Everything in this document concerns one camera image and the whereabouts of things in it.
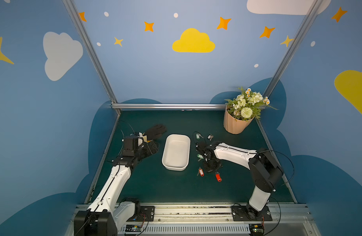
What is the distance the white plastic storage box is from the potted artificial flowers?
1.06 ft

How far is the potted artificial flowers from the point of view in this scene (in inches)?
33.7

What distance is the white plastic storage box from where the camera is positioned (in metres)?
0.90
